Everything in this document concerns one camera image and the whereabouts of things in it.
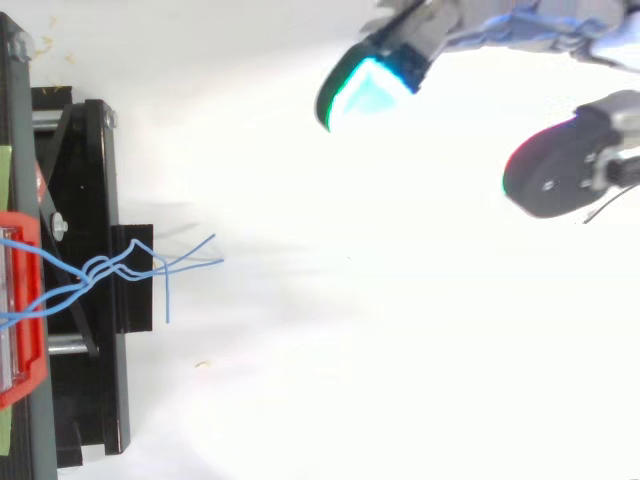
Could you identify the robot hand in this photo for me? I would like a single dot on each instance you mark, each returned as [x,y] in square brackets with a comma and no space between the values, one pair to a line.
[550,170]

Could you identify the black stand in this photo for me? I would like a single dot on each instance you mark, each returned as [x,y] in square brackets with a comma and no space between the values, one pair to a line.
[80,280]

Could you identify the red bin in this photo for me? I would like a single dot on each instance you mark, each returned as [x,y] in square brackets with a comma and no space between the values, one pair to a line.
[27,305]

